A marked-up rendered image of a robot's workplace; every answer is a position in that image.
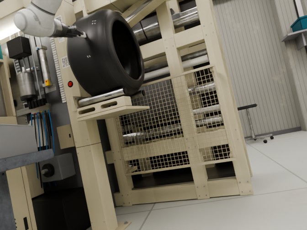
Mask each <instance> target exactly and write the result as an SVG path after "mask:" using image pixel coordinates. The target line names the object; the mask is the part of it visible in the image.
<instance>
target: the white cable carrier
mask: <svg viewBox="0 0 307 230"><path fill-rule="evenodd" d="M50 40H51V41H50V42H51V46H52V51H53V55H54V56H53V57H54V61H55V68H56V70H57V71H56V72H57V77H58V81H59V82H58V83H59V85H60V86H59V87H60V92H61V96H62V102H63V103H66V102H67V101H66V96H65V91H64V85H63V81H62V76H61V72H60V68H59V67H60V66H59V61H58V57H57V56H58V55H57V50H56V46H55V41H54V38H50Z"/></svg>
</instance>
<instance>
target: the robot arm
mask: <svg viewBox="0 0 307 230"><path fill-rule="evenodd" d="M61 3H62V0H31V2H30V4H29V6H28V7H27V8H26V9H23V10H20V11H18V12H16V13H15V15H14V24H15V26H16V27H17V28H18V29H19V30H20V31H22V32H23V33H25V34H28V35H30V36H34V37H51V38H57V37H69V38H73V37H82V38H86V34H85V32H82V30H81V28H79V27H77V26H76V25H75V24H74V25H73V26H71V27H70V26H67V25H65V24H64V23H63V22H60V21H59V20H57V19H55V18H54V17H55V14H56V12H57V10H58V9H59V7H60V5H61Z"/></svg>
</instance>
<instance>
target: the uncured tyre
mask: <svg viewBox="0 0 307 230"><path fill-rule="evenodd" d="M92 20H96V24H95V25H91V23H92ZM74 24H75V25H76V26H77V27H79V28H81V30H82V32H85V34H86V38H82V37H73V38H69V37H68V38H67V44H66V48H67V56H68V61H69V64H70V67H71V70H72V72H73V74H74V76H75V78H76V79H77V81H78V82H79V84H80V85H81V87H82V88H83V89H84V90H85V91H86V92H87V93H89V94H90V95H92V96H95V95H99V94H102V93H106V92H109V91H112V90H116V89H119V88H123V87H126V88H127V94H125V95H121V96H118V97H122V96H130V95H133V94H135V93H136V92H138V91H139V89H140V87H141V85H142V83H143V80H144V62H143V56H142V52H141V49H140V46H139V43H138V41H137V38H136V36H135V34H134V32H133V30H132V29H131V27H130V26H129V24H128V22H127V21H126V20H125V19H124V18H123V17H122V16H121V15H120V14H118V13H116V12H114V11H112V10H109V9H104V10H99V11H97V12H94V13H92V14H90V15H87V16H85V17H83V18H81V19H78V20H77V21H76V22H75V23H74ZM74 24H73V25H74ZM73 25H72V26H73ZM87 54H91V57H92V58H90V59H87V57H86V55H87ZM118 97H115V98H118ZM115 98H111V99H115ZM111 99H107V100H111ZM107 100H104V101H107Z"/></svg>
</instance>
